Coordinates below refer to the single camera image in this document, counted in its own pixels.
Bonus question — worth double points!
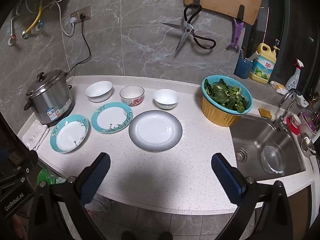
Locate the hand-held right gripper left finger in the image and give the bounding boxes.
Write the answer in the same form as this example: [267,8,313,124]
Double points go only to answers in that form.
[30,152,112,240]

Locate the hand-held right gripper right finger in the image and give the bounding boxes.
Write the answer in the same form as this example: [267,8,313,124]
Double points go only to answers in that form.
[211,152,293,240]

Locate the deep teal floral plate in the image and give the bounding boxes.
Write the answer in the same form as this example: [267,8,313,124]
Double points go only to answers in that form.
[50,114,89,153]

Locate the grey rimmed white plate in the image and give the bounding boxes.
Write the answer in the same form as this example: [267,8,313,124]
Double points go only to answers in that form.
[128,110,183,152]

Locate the large white bowl dark rim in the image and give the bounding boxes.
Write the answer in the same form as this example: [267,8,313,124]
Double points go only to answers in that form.
[85,81,113,103]

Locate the red floral bowl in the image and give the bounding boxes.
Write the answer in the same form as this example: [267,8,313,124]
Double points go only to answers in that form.
[119,85,145,106]

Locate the small white bowl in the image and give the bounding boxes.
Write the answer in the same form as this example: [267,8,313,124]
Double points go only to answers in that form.
[153,89,180,110]

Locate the green plastic bag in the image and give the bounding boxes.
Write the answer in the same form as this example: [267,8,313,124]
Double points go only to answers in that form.
[37,169,65,184]

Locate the stainless steel sink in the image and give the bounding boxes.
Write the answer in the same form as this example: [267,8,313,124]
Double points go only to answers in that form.
[229,114,307,182]

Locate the clear glass bowl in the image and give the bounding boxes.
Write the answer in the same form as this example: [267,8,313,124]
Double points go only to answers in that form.
[261,142,287,174]

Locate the white folded cloth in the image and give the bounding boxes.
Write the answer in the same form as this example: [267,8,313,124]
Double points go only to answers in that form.
[25,125,50,151]

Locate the yellow sponge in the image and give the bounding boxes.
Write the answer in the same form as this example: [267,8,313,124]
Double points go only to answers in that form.
[258,108,273,119]

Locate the red silicone mat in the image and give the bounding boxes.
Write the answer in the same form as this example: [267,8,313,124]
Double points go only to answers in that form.
[287,116,300,136]

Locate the leafy green vegetables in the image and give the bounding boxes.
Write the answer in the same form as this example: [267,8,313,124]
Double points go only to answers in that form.
[205,79,249,113]

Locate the chrome faucet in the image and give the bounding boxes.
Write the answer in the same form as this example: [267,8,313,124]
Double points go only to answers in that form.
[272,89,298,132]

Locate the teal colander basket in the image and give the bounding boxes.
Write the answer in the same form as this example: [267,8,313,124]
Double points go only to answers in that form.
[201,75,253,115]

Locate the stainless steel rice cooker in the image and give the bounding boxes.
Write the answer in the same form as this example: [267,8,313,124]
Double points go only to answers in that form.
[24,69,75,127]

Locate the white plastic packet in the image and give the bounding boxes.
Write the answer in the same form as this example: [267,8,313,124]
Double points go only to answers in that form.
[269,81,288,92]

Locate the blue utensil cup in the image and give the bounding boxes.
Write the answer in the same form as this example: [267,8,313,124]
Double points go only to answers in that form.
[234,49,253,79]

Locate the yellow detergent bottle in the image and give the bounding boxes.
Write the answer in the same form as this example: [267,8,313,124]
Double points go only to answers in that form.
[249,39,280,85]

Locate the white spray bottle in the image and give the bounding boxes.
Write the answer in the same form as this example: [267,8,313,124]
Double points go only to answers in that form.
[285,58,304,90]

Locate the purple peeler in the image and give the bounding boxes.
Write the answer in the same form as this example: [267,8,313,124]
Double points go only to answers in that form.
[226,18,245,52]

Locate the black handled kitchen scissors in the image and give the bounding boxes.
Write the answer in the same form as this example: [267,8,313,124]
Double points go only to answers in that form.
[161,4,217,53]

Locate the black power cable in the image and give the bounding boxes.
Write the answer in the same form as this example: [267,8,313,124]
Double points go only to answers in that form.
[66,12,91,77]

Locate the yellow gas hose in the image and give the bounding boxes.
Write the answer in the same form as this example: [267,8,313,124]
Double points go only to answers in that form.
[24,5,42,34]

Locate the wall power outlet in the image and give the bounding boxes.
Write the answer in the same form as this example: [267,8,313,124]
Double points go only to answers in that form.
[69,5,92,23]

